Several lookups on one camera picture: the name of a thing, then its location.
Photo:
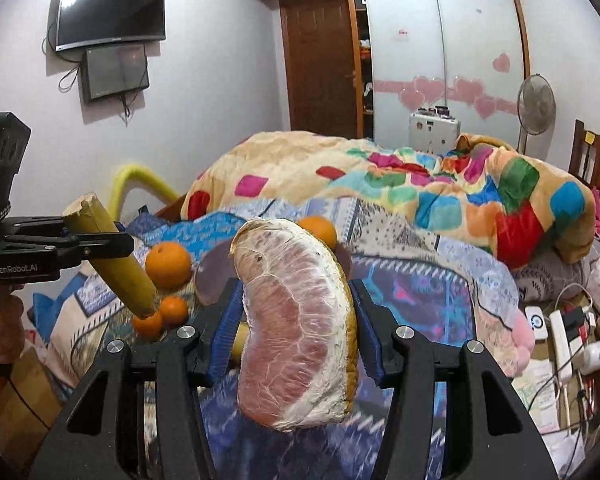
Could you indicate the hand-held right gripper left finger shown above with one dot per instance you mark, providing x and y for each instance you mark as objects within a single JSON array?
[{"x": 225, "y": 322}]

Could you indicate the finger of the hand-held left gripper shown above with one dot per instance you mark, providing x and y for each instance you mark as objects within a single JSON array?
[
  {"x": 37, "y": 226},
  {"x": 105, "y": 247}
]

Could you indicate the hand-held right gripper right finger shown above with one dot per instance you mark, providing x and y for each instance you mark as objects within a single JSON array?
[{"x": 368, "y": 331}]

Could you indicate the sugarcane stalk piece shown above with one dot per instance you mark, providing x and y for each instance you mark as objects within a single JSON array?
[{"x": 125, "y": 280}]

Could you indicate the pink pomelo wedge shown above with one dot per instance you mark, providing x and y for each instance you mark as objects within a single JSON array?
[{"x": 295, "y": 325}]

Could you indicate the person's left hand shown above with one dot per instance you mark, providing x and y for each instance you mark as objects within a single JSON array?
[{"x": 10, "y": 325}]

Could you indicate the pale yellow round piece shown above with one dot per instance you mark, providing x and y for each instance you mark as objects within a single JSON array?
[{"x": 240, "y": 342}]

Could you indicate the small orange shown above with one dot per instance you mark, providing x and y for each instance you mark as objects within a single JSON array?
[
  {"x": 147, "y": 326},
  {"x": 174, "y": 310}
]

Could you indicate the large orange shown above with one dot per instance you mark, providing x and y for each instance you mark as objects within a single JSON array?
[
  {"x": 320, "y": 230},
  {"x": 168, "y": 265}
]

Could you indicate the blue patterned bed sheet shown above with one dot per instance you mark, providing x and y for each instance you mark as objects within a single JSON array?
[{"x": 420, "y": 280}]

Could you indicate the yellow foam tube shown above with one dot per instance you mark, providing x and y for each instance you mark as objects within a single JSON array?
[{"x": 135, "y": 180}]

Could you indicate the patterned pillow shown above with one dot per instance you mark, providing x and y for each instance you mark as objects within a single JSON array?
[{"x": 77, "y": 320}]

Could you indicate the small black monitor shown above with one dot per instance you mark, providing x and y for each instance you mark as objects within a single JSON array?
[{"x": 115, "y": 71}]

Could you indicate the pink plush toy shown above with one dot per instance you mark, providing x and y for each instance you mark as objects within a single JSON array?
[{"x": 517, "y": 340}]

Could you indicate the colourful patchwork blanket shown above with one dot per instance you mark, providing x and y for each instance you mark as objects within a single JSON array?
[{"x": 430, "y": 185}]

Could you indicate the white round device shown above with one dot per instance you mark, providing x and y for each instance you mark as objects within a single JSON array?
[{"x": 536, "y": 321}]

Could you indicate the cardboard box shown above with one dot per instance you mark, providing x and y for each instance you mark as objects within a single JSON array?
[{"x": 20, "y": 400}]

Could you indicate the stack of papers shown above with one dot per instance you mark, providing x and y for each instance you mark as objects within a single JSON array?
[{"x": 540, "y": 390}]

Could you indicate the grey printed cloth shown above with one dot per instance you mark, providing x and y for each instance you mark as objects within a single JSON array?
[{"x": 550, "y": 270}]

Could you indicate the white power strip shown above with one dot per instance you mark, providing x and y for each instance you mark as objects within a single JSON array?
[{"x": 560, "y": 345}]

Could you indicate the white hard case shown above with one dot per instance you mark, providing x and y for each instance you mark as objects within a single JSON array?
[{"x": 432, "y": 132}]

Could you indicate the brown wooden door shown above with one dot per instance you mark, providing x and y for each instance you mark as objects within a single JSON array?
[{"x": 319, "y": 65}]

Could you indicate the standing fan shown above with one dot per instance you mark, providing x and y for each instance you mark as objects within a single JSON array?
[{"x": 534, "y": 102}]

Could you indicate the wooden headboard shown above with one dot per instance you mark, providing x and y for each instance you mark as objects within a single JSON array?
[{"x": 592, "y": 152}]

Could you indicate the wardrobe with frosted sliding doors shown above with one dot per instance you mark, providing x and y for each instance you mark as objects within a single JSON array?
[{"x": 440, "y": 45}]

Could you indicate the wall-mounted black television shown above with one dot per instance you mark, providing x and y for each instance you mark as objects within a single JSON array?
[{"x": 109, "y": 14}]

